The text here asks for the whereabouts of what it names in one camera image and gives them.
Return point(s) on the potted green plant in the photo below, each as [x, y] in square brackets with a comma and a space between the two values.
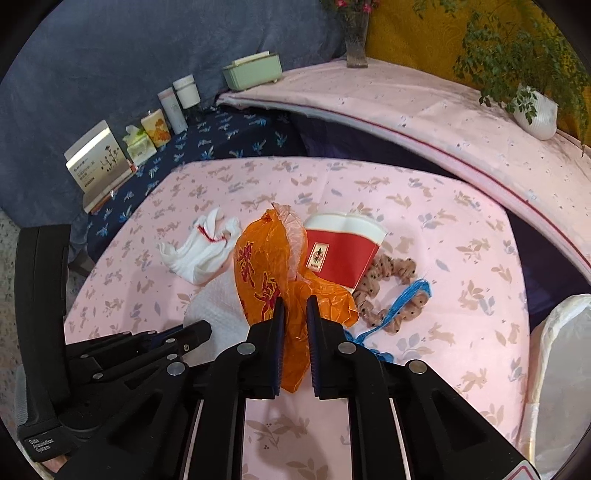
[512, 50]

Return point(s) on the brown dotted scrunchie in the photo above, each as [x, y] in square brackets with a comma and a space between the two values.
[384, 282]

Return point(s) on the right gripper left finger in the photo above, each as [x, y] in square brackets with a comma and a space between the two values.
[248, 370]

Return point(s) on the white lined trash bin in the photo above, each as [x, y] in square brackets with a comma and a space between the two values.
[556, 414]

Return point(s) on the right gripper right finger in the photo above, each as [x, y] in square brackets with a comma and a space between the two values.
[341, 369]

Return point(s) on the white sock with red thread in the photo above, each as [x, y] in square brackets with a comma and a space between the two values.
[211, 240]

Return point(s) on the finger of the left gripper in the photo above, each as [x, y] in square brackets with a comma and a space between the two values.
[117, 364]

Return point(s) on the orange floral paper cup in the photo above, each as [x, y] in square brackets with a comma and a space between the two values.
[155, 126]

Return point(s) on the pink white-dotted tablecloth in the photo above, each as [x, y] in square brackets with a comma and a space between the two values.
[544, 182]

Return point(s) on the glass vase with flowers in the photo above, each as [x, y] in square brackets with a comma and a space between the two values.
[355, 15]

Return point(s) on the orange printed plastic bag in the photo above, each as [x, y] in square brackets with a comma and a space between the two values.
[269, 264]

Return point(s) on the mustard yellow fabric backdrop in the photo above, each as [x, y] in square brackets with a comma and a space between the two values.
[430, 44]

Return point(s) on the white product box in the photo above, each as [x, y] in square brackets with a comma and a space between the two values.
[97, 164]

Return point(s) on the pink leaf-print tablecloth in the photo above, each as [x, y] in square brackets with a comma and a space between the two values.
[474, 331]

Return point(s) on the white cylindrical jar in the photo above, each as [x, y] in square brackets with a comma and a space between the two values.
[187, 92]

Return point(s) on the navy floral cloth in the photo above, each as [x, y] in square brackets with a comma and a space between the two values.
[224, 132]

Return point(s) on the tall white tube bottle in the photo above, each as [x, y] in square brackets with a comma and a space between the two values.
[172, 109]

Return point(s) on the white crumpled tissue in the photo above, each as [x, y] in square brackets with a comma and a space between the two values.
[218, 304]

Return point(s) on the blue fabric backdrop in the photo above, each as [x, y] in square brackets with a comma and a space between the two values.
[92, 61]

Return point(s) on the small green tissue pack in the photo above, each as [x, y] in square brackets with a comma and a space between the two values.
[139, 146]

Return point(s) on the flattened red white paper cup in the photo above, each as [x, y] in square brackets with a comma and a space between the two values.
[342, 246]

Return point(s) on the mint green tissue box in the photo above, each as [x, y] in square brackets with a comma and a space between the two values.
[253, 70]

